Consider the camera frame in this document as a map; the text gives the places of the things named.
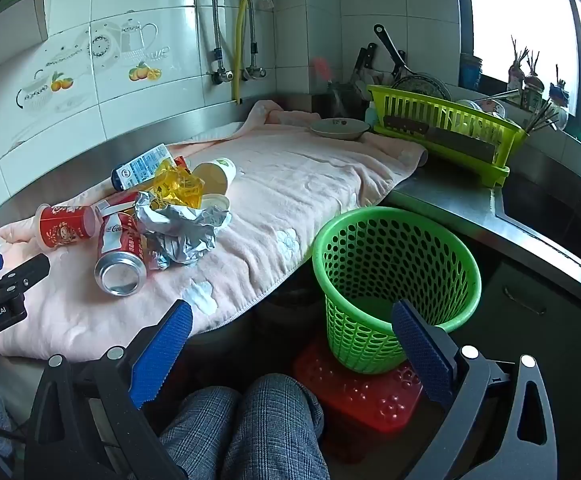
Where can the white floral bowl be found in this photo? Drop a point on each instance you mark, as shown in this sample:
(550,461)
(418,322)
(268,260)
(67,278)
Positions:
(490,109)

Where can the grey base cabinet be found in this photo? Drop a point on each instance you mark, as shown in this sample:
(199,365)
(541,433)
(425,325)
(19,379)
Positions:
(545,350)

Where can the patterned plate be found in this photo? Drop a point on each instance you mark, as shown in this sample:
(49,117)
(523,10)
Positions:
(420,85)

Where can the white plastic lid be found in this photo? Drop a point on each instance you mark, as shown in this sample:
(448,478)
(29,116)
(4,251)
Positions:
(215,202)

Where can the red soda can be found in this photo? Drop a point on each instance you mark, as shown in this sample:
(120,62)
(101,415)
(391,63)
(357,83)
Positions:
(115,240)

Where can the red printed plastic cup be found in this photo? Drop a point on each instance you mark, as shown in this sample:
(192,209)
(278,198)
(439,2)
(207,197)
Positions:
(63,227)

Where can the black frying pan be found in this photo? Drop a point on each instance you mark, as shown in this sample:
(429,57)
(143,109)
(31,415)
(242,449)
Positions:
(390,47)

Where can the blue container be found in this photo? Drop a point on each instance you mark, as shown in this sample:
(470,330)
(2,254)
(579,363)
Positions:
(470,72)

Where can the blue white milk carton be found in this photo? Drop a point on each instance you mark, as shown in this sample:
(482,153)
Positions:
(140,167)

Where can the dark utensil holder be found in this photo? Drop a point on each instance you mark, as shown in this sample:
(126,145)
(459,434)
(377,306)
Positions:
(343,100)

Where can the person's left leg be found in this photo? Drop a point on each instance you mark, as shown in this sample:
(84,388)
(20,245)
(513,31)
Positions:
(195,425)

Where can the white paper cup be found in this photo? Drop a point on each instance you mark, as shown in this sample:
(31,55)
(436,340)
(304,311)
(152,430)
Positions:
(215,175)

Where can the wall cabinet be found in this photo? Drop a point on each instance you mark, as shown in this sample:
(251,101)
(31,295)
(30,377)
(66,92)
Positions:
(40,20)

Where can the window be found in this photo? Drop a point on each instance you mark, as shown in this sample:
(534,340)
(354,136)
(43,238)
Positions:
(520,10)

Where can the yellow plastic wrapper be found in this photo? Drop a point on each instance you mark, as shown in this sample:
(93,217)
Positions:
(175,187)

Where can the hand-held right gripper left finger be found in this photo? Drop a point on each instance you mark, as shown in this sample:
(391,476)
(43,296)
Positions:
(170,345)

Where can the green plastic basket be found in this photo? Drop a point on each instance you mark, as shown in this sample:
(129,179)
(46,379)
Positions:
(350,330)

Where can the steel sink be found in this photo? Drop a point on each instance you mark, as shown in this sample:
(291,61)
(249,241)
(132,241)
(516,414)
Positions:
(545,220)

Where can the metal ladle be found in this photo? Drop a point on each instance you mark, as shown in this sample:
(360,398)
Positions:
(500,95)

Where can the sprouting plant in cup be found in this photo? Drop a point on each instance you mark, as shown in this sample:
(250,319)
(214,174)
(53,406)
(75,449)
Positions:
(559,102)
(516,75)
(534,87)

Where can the crumpled silver foil bag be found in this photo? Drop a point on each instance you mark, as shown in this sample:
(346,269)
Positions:
(185,230)

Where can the yellow gas pipe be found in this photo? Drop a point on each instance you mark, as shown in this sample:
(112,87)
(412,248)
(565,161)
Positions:
(242,35)

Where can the red plastic stool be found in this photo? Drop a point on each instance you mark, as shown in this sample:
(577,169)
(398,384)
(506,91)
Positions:
(360,400)

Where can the pink bottle brush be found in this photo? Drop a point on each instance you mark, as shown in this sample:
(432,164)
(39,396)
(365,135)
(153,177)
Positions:
(320,67)

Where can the pink towel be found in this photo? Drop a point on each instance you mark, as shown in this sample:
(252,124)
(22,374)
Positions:
(280,185)

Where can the bunch of chopsticks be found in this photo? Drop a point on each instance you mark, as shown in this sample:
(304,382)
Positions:
(540,117)

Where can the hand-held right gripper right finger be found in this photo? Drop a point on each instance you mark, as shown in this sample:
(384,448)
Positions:
(420,345)

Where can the ceramic bowl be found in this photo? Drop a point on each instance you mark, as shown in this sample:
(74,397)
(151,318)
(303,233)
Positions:
(340,127)

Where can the teal detergent bottle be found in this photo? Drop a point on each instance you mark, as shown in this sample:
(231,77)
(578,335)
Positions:
(370,112)

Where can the green dish rack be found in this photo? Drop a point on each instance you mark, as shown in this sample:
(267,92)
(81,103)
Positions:
(470,160)

